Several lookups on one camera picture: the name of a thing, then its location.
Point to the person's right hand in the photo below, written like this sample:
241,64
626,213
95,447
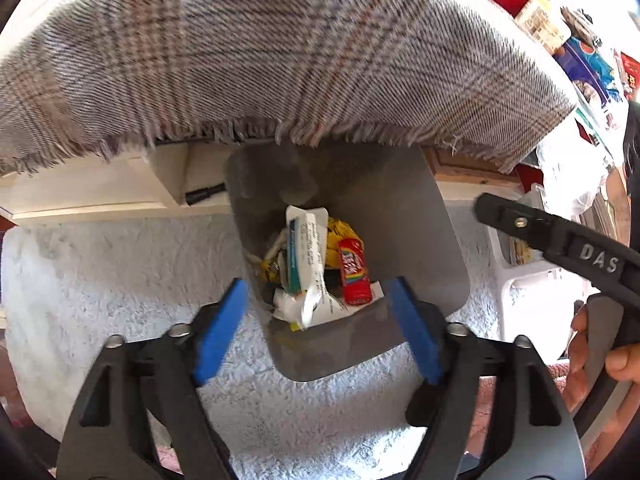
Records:
580,360

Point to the red snack bag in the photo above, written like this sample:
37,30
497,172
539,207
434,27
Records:
631,75

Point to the small yellow wrapper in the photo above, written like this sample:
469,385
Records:
270,266

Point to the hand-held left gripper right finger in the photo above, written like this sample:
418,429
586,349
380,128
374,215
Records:
415,335

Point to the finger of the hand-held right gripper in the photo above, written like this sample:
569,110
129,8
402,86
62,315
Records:
515,222

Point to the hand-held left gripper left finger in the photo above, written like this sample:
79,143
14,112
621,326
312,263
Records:
220,335

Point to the red candy wrapper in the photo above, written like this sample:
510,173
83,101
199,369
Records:
354,275

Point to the white squeezed tube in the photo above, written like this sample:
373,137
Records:
305,255

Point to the white plastic bags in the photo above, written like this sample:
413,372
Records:
570,170

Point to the grey plaid tablecloth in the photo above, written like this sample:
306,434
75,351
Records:
250,50

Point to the white fluffy rug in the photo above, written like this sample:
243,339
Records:
100,285

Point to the dark grey waste bin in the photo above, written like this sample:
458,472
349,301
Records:
350,180

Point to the white bottle yellow label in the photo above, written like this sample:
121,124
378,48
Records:
540,20

